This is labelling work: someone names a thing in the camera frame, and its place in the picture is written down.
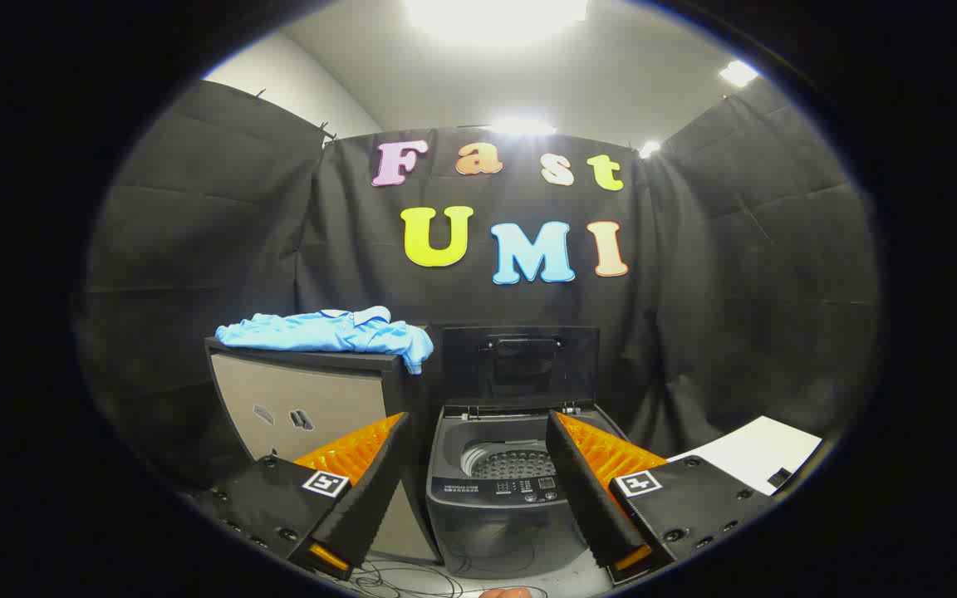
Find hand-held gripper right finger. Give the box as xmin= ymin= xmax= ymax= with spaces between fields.
xmin=545 ymin=409 xmax=778 ymax=587

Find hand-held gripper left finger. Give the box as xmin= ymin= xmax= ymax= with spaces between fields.
xmin=188 ymin=411 xmax=411 ymax=581

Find dark grey washing machine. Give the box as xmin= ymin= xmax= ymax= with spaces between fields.
xmin=426 ymin=402 xmax=639 ymax=579

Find light blue polo shirt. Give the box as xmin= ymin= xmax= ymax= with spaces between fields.
xmin=214 ymin=306 xmax=435 ymax=375

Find black and grey cabinet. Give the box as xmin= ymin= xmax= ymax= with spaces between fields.
xmin=204 ymin=336 xmax=444 ymax=566

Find white flat board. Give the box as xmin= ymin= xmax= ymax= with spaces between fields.
xmin=667 ymin=415 xmax=825 ymax=498

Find black backdrop cloth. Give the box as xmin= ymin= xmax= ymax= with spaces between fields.
xmin=73 ymin=79 xmax=882 ymax=491

